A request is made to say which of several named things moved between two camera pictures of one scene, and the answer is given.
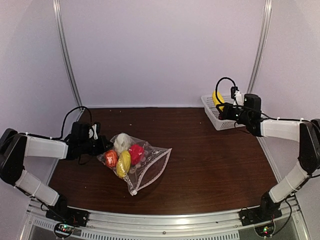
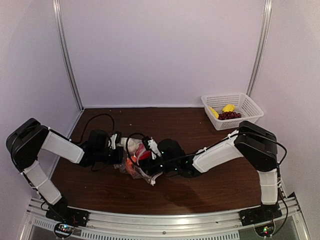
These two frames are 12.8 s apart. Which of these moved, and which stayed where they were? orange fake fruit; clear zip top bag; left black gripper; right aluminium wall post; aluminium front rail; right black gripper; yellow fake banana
Moved: yellow fake banana; left black gripper; clear zip top bag; orange fake fruit; right black gripper
Stayed: right aluminium wall post; aluminium front rail
